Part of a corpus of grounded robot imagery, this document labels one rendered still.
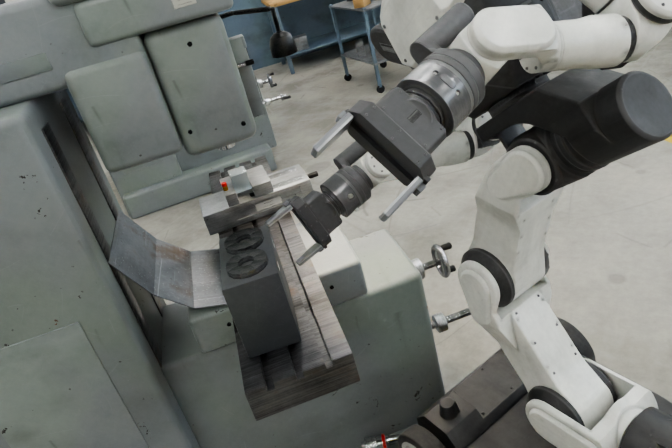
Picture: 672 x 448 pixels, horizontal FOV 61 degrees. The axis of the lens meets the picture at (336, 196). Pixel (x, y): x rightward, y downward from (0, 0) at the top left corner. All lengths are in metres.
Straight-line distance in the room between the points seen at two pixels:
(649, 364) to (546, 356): 1.19
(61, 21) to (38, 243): 0.49
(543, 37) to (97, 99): 1.01
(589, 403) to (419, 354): 0.64
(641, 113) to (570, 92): 0.11
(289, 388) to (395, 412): 0.84
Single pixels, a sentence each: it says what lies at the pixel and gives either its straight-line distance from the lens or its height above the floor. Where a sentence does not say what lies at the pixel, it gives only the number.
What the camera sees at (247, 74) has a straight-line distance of 1.53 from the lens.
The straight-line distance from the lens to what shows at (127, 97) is 1.43.
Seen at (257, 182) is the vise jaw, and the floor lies 1.09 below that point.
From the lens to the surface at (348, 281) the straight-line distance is 1.64.
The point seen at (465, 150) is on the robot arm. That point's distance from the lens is 1.27.
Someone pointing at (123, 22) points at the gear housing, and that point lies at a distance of 1.40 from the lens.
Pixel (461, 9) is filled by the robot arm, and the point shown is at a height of 1.63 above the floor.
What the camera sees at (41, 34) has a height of 1.69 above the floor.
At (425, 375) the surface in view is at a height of 0.39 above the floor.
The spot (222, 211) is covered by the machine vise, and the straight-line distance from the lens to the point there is 1.79.
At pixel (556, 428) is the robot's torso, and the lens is 1.41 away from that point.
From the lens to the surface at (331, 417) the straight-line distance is 1.96.
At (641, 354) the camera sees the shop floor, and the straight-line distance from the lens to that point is 2.58.
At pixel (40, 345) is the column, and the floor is 1.02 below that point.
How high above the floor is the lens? 1.79
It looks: 27 degrees down
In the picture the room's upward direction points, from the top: 15 degrees counter-clockwise
